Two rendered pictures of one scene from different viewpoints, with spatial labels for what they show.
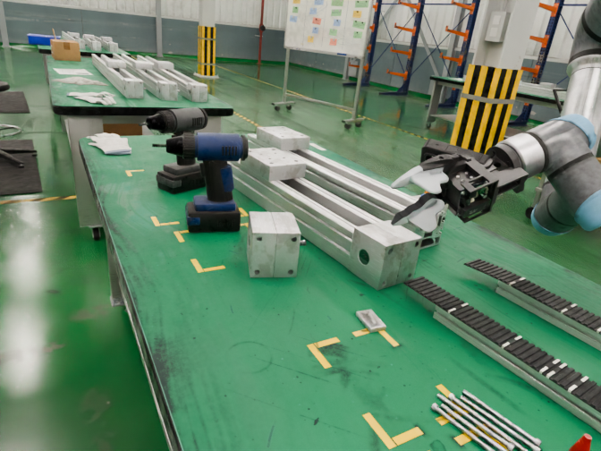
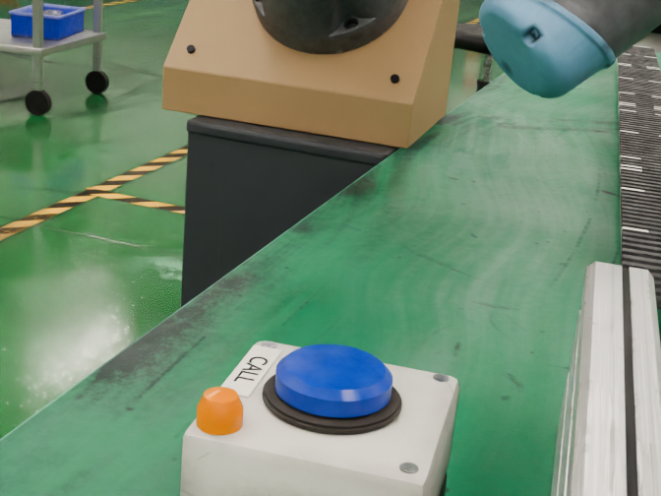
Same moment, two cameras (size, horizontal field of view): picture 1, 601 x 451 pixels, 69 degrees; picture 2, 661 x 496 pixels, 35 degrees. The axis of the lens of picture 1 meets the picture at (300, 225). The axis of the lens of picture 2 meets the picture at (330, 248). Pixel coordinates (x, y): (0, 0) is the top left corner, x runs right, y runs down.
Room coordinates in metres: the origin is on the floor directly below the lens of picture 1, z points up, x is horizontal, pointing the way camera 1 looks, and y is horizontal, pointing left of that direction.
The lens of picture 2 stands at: (1.33, -0.09, 1.01)
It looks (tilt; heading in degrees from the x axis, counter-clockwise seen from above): 20 degrees down; 229
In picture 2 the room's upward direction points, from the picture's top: 5 degrees clockwise
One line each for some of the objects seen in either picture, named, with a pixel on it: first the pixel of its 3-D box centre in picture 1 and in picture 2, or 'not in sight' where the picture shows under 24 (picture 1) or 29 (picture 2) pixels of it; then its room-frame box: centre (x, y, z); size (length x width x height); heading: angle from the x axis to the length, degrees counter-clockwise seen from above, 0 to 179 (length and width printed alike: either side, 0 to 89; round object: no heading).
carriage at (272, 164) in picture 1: (271, 167); not in sight; (1.15, 0.09, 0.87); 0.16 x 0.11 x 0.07; 37
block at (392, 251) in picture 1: (388, 252); not in sight; (0.80, -0.18, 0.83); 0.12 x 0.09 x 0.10; 127
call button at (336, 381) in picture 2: not in sight; (332, 390); (1.11, -0.33, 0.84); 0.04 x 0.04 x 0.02
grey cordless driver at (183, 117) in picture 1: (173, 150); not in sight; (1.15, 0.36, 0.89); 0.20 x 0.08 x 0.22; 144
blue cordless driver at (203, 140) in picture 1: (200, 182); not in sight; (0.92, 0.23, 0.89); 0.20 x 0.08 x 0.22; 109
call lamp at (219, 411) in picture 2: not in sight; (220, 406); (1.16, -0.34, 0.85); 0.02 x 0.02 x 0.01
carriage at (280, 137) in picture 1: (282, 141); not in sight; (1.46, 0.09, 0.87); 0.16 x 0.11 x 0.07; 37
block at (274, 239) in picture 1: (278, 243); not in sight; (0.78, 0.04, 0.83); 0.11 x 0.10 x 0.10; 103
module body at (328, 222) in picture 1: (270, 185); not in sight; (1.15, 0.09, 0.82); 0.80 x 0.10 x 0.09; 37
